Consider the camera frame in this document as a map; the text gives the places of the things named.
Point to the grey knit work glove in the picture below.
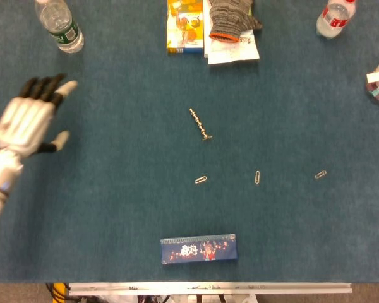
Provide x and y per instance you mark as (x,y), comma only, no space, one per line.
(227,19)

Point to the yellow orange printed box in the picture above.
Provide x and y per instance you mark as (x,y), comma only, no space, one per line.
(184,28)

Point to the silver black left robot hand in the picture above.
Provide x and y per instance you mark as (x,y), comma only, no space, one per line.
(22,123)

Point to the blue felt table cloth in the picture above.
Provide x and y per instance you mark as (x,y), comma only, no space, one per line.
(189,205)

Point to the green label water bottle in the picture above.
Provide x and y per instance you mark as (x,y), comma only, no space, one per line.
(64,31)

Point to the red label plastic bottle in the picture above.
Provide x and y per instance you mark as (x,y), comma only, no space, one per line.
(334,20)

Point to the aluminium profile rail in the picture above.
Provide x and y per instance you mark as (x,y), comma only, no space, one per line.
(208,288)

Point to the white printed paper sheet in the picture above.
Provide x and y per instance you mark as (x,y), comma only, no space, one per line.
(237,52)

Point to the white box with green edge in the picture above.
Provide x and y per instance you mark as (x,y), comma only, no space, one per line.
(205,31)

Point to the dark blue printed pencil box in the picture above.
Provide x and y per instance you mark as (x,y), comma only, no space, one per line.
(199,251)

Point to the magnetic bead rod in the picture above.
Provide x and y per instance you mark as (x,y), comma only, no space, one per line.
(197,123)

